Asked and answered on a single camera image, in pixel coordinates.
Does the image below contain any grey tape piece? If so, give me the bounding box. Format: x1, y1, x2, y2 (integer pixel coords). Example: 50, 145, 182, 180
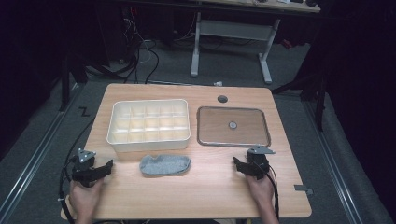
293, 184, 315, 196

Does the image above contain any grey sock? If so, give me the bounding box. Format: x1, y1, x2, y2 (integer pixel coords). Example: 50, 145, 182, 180
138, 153, 191, 177

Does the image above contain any dark metal stand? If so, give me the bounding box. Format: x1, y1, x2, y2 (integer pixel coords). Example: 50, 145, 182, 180
58, 54, 89, 113
271, 69, 329, 133

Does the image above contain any clear tray with metal rim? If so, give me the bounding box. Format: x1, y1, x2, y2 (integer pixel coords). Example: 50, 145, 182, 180
196, 105, 272, 148

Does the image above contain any metal floor rail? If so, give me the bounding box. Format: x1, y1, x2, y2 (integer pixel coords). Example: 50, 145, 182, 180
0, 83, 82, 217
303, 99, 364, 224

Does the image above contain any bundle of floor cables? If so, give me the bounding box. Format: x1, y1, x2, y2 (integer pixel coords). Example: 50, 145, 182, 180
83, 12, 162, 85

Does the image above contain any wooden desk with white legs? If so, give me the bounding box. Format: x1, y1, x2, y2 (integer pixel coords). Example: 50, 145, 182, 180
118, 0, 321, 86

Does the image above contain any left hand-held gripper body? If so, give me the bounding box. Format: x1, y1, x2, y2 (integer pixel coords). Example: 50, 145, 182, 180
72, 147, 101, 189

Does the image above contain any person's right hand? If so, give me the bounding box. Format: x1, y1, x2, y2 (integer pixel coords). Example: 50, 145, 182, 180
246, 174, 276, 206

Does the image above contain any person's left hand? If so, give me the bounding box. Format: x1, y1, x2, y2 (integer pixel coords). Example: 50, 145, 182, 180
68, 178, 106, 217

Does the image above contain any white compartment storage box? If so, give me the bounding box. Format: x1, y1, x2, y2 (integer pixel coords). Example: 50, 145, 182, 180
106, 98, 191, 153

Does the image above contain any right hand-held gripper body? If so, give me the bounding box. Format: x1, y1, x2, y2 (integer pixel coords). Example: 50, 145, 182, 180
247, 145, 276, 181

